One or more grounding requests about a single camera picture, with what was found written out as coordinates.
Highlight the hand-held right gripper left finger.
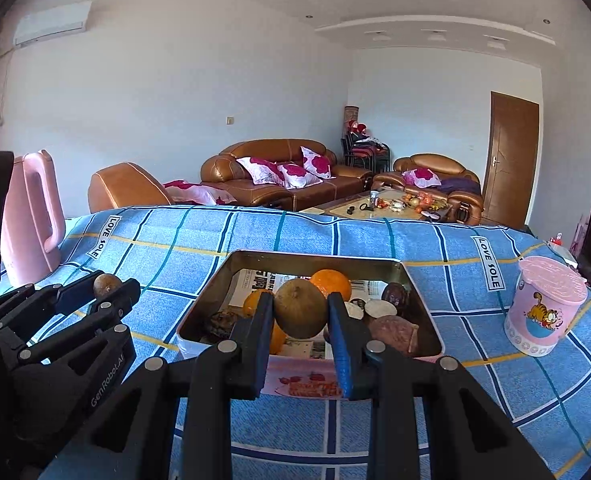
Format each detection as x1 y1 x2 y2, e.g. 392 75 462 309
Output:
40 291 276 480

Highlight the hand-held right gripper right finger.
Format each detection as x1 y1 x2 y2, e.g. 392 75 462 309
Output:
327 291 556 480

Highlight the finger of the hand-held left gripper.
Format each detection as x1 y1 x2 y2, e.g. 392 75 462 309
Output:
0 282 98 322
0 278 142 366

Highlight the brown kiwi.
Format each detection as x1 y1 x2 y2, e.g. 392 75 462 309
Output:
274 278 329 340
93 271 124 303

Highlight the orange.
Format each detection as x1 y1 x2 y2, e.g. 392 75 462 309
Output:
242 289 262 318
309 269 353 302
269 319 288 356

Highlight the metal tin box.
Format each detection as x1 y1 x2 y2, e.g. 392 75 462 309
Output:
176 249 445 401

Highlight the purple brown cut fruit half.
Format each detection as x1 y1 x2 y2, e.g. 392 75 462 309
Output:
368 315 420 358

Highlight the dark wrinkled passion fruit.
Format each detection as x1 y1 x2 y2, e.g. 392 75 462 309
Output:
204 311 240 343

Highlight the pink electric kettle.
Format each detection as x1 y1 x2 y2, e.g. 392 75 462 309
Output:
0 149 67 286

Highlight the blue plaid tablecloth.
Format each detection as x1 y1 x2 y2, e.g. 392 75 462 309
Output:
0 205 591 480

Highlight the purple passion fruit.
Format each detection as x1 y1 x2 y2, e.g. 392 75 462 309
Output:
380 282 410 313

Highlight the brown leather armchair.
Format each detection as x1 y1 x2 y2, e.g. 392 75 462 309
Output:
88 162 173 213

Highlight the pink floral blanket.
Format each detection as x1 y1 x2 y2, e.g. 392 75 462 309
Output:
162 179 238 206

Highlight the wooden coffee table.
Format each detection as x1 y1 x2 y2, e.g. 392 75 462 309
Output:
298 187 451 222

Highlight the brown leather three-seat sofa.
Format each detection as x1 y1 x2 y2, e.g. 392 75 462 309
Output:
200 138 376 211

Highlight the pile of snacks and fruit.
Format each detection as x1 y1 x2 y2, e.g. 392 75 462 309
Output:
370 189 449 213

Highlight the white pink floral pillow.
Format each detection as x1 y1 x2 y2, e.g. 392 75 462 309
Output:
403 167 441 187
236 156 286 184
300 146 337 179
276 161 310 189

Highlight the stack of black chairs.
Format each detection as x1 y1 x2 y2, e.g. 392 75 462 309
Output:
342 132 391 173

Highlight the purple cloth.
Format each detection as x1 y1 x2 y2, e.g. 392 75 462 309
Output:
438 177 481 195

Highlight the brown leather small sofa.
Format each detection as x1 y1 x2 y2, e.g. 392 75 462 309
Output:
375 153 485 226

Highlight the pink cartoon cat cup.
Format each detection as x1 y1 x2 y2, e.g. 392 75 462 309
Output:
504 256 589 357

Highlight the brown wooden door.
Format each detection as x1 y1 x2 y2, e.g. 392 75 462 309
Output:
481 91 541 227

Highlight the pink package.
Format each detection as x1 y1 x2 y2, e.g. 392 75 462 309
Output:
570 212 589 256

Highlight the white air conditioner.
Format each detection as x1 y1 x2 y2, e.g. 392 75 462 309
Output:
14 1 92 47

